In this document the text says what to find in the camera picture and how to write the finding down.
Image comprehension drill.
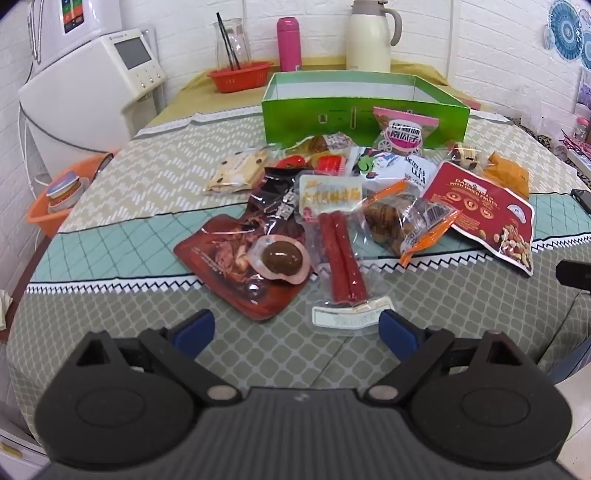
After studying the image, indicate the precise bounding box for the chocolate chip cookie packet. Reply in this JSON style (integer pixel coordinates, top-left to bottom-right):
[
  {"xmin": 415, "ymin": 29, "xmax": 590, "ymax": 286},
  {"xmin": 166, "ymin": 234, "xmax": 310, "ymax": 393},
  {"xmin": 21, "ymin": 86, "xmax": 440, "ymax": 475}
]
[{"xmin": 203, "ymin": 148, "xmax": 271, "ymax": 195}]

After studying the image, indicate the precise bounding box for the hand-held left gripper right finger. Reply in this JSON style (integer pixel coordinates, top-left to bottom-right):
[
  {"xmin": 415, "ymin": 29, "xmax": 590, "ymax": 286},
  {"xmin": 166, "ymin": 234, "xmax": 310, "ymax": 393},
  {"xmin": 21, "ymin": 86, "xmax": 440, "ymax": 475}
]
[{"xmin": 362, "ymin": 308, "xmax": 525, "ymax": 407}]

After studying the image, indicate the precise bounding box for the orange snack packet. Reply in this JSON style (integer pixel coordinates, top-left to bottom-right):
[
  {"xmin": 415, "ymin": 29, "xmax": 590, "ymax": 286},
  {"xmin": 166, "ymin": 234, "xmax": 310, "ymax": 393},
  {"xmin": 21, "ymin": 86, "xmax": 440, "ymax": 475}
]
[{"xmin": 482, "ymin": 152, "xmax": 532, "ymax": 199}]

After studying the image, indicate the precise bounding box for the orange trim pastry packet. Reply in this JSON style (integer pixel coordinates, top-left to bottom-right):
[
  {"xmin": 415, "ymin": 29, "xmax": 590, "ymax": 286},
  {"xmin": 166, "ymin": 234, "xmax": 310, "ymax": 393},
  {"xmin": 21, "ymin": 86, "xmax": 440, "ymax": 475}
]
[{"xmin": 348, "ymin": 180, "xmax": 462, "ymax": 268}]

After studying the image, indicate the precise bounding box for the white black snack packet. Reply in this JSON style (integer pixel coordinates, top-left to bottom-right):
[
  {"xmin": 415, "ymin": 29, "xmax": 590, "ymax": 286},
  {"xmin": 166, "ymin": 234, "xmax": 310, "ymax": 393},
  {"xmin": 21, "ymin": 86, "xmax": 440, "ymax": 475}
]
[{"xmin": 353, "ymin": 148, "xmax": 451, "ymax": 195}]

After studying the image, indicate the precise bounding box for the yellow label sausage packet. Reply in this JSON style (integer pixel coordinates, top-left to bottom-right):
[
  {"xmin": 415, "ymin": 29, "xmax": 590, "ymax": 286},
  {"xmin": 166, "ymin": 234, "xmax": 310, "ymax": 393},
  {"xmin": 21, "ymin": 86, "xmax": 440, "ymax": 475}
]
[{"xmin": 298, "ymin": 171, "xmax": 365, "ymax": 222}]

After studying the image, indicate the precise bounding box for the black straw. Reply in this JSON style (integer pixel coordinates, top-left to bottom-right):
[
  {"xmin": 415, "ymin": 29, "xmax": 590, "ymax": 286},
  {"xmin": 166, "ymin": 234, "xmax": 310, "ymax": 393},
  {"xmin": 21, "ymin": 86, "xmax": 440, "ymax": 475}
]
[{"xmin": 216, "ymin": 12, "xmax": 242, "ymax": 71}]

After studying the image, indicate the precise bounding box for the red twin sausage packet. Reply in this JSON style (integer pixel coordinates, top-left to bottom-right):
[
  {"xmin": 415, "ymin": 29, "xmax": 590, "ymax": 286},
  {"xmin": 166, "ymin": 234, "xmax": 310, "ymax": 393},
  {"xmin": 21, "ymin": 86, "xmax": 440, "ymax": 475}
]
[{"xmin": 309, "ymin": 210, "xmax": 395, "ymax": 329}]

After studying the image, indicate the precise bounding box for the small dark candy packet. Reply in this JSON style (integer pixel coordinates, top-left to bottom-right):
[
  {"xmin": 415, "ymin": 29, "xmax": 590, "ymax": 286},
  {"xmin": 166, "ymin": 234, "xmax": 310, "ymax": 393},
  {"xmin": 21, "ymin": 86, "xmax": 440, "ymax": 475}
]
[{"xmin": 445, "ymin": 142, "xmax": 483, "ymax": 169}]

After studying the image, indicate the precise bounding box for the glass carafe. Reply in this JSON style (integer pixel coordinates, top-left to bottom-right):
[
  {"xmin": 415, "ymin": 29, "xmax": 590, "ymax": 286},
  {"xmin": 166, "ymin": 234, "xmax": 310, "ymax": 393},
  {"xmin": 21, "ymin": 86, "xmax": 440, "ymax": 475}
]
[{"xmin": 212, "ymin": 18, "xmax": 254, "ymax": 70}]

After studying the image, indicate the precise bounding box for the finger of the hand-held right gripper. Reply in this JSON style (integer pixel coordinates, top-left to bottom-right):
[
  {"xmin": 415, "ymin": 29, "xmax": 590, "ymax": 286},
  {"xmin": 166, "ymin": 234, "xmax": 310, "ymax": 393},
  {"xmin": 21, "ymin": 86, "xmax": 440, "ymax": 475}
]
[{"xmin": 555, "ymin": 260, "xmax": 591, "ymax": 292}]

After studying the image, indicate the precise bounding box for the cream thermos jug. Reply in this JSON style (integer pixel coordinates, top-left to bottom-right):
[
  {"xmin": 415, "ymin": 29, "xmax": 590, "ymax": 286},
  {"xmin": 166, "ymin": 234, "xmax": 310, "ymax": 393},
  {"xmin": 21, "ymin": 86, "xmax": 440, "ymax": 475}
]
[{"xmin": 345, "ymin": 0, "xmax": 403, "ymax": 73}]

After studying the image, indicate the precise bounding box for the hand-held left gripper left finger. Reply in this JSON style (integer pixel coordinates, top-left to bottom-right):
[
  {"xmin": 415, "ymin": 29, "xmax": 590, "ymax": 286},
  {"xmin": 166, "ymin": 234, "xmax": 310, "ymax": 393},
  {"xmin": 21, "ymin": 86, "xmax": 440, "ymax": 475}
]
[{"xmin": 74, "ymin": 308, "xmax": 243, "ymax": 407}]

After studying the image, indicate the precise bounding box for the red plastic basket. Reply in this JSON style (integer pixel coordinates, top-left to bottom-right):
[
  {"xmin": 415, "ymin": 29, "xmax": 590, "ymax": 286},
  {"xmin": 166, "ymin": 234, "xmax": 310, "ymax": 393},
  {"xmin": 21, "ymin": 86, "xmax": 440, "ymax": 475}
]
[{"xmin": 207, "ymin": 61, "xmax": 274, "ymax": 93}]

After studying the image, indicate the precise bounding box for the small lidded jar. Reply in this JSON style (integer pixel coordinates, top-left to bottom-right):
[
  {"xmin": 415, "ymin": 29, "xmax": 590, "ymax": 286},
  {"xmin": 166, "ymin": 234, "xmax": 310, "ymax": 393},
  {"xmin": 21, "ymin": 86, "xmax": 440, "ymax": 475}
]
[{"xmin": 46, "ymin": 171, "xmax": 90, "ymax": 213}]

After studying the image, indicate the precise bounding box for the orange plastic basket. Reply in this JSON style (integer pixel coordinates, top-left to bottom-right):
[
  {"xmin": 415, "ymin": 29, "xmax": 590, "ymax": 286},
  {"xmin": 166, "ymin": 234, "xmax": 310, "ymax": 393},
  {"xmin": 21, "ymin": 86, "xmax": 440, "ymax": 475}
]
[{"xmin": 25, "ymin": 152, "xmax": 114, "ymax": 238}]

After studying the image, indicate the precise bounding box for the green cardboard box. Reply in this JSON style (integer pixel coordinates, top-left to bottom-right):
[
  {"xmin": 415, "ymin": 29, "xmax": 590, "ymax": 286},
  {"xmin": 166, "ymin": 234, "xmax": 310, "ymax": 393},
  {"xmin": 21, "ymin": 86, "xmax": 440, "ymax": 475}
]
[{"xmin": 261, "ymin": 71, "xmax": 472, "ymax": 151}]

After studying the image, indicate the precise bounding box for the blue patterned wall plate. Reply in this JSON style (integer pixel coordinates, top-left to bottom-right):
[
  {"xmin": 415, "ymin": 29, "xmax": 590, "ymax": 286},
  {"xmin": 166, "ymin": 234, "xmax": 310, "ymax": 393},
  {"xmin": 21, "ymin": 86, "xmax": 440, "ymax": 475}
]
[{"xmin": 542, "ymin": 0, "xmax": 591, "ymax": 61}]

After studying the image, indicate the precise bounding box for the patterned tablecloth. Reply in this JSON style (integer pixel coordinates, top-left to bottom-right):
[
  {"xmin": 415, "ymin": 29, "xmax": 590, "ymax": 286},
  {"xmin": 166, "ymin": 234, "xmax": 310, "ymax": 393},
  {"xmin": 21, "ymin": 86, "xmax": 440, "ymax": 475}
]
[{"xmin": 0, "ymin": 108, "xmax": 591, "ymax": 462}]

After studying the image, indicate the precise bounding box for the dark red meat packet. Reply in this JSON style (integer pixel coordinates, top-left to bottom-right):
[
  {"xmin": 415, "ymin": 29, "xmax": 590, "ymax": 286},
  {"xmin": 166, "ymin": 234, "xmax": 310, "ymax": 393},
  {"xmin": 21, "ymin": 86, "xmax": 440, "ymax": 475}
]
[{"xmin": 173, "ymin": 215, "xmax": 308, "ymax": 322}]

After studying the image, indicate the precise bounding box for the braised egg packet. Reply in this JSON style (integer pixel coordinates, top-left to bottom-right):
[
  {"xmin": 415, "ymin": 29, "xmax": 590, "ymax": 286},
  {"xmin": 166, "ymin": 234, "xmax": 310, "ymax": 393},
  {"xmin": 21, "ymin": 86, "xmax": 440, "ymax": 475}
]
[{"xmin": 247, "ymin": 234, "xmax": 308, "ymax": 283}]

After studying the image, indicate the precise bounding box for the white water dispenser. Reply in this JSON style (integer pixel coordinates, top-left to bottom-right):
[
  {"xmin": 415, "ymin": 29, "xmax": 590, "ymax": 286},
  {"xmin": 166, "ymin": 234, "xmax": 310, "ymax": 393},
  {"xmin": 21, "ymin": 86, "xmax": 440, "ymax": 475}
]
[{"xmin": 18, "ymin": 28, "xmax": 169, "ymax": 174}]

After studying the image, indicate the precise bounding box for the pink seed packet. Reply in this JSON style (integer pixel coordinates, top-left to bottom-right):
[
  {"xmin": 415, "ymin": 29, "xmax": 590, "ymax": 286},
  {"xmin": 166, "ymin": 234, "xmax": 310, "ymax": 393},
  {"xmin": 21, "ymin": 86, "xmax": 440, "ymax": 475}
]
[{"xmin": 372, "ymin": 106, "xmax": 441, "ymax": 153}]

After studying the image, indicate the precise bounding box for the small red snack packet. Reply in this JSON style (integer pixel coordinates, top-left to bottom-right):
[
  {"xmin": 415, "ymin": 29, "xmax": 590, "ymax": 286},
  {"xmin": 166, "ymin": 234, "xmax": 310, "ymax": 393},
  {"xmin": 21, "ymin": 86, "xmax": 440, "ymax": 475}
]
[{"xmin": 316, "ymin": 154, "xmax": 347, "ymax": 176}]

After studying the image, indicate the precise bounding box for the brown snack packet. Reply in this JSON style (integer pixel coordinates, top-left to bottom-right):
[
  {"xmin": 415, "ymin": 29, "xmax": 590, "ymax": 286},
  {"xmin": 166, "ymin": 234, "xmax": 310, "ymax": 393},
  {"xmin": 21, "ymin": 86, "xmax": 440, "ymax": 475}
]
[{"xmin": 309, "ymin": 135, "xmax": 354, "ymax": 156}]

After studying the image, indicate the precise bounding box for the pink insulated bottle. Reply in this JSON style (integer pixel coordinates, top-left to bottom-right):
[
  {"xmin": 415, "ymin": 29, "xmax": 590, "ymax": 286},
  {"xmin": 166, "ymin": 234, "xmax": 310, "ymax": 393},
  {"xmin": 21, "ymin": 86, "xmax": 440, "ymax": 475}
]
[{"xmin": 276, "ymin": 17, "xmax": 303, "ymax": 73}]

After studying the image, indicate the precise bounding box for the white water purifier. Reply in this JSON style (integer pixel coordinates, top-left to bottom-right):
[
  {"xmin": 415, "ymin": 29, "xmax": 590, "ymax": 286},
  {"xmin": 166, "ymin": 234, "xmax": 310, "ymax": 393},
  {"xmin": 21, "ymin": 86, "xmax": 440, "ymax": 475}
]
[{"xmin": 28, "ymin": 0, "xmax": 123, "ymax": 72}]

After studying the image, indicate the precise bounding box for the red mixed nut packet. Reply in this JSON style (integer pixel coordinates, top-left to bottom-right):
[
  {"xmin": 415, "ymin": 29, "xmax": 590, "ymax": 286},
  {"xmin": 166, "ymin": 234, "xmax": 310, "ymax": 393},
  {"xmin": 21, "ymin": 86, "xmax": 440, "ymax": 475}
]
[{"xmin": 422, "ymin": 161, "xmax": 536, "ymax": 277}]

